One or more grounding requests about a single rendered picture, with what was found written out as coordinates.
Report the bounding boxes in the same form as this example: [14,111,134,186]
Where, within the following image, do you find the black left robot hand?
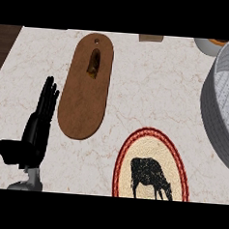
[0,72,62,172]

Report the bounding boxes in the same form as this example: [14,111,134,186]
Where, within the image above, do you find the oval placemat with cow print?
[111,125,196,203]

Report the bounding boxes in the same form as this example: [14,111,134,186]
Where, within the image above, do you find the grey woven basket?
[195,39,229,174]

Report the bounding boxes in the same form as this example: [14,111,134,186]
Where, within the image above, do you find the brown oval wooden cutting board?
[55,31,116,143]

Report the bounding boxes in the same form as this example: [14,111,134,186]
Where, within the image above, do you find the dark brown elongated vegetable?
[86,47,102,80]

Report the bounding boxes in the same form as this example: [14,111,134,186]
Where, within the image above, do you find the dark brown wooden panel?
[0,24,24,85]

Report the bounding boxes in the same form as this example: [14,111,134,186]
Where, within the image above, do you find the tan wooden block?
[138,34,164,44]

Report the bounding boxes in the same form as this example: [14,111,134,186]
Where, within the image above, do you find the white bowl with orange contents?
[192,38,229,59]

